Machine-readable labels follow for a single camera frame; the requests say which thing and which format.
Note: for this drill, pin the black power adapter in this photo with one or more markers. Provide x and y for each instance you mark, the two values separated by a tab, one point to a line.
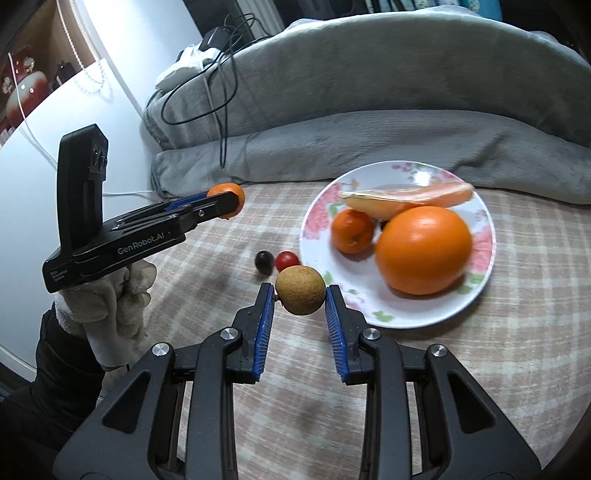
217	37

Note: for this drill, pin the floral white plate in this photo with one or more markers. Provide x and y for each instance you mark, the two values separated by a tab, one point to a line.
415	310

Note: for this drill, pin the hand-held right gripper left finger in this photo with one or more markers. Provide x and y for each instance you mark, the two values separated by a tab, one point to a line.
265	332

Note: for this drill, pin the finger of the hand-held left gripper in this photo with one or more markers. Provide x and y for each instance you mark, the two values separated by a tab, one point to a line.
207	210
189	201

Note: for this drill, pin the person's left hand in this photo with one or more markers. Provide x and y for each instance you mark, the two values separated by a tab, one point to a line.
106	300

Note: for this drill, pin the large orange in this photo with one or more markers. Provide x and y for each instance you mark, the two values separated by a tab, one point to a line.
422	249

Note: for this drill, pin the grey fleece blanket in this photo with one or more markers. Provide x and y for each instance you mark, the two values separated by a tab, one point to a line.
369	92

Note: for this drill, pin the person's left forearm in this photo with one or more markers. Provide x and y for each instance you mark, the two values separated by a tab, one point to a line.
55	369

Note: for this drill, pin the red cherry tomato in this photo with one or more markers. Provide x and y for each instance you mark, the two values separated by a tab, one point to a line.
286	261

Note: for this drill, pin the dark small jar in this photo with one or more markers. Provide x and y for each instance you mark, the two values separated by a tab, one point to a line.
64	74

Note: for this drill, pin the white power strip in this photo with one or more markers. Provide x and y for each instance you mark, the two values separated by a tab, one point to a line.
184	64

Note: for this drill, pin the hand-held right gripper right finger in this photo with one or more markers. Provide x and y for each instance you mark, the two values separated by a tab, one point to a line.
334	332

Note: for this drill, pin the peeled pomelo segment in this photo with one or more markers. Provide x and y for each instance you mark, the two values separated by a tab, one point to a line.
406	196

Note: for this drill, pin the wooden shelf cabinet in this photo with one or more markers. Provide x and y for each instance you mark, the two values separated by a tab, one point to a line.
64	41

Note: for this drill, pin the small tangerine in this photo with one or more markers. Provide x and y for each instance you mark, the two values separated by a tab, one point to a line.
226	196
352	230

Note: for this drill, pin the blue cushion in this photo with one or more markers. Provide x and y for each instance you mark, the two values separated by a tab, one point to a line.
480	7

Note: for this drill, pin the dark grape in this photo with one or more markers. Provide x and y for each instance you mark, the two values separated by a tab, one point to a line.
263	261

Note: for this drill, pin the beige checked bed sheet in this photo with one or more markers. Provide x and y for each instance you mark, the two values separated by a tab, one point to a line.
286	415

